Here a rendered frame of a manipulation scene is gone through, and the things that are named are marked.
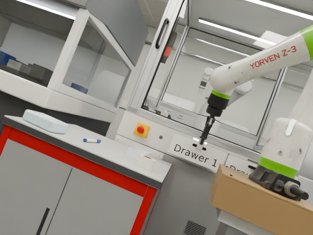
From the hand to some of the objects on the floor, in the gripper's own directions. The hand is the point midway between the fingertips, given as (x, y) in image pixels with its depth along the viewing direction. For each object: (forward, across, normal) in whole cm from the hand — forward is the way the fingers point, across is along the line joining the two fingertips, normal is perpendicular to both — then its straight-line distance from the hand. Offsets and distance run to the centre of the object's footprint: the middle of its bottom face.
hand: (200, 143), depth 126 cm
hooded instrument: (+104, -15, -173) cm, 202 cm away
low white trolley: (+81, +47, -41) cm, 102 cm away
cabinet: (+108, -27, +5) cm, 111 cm away
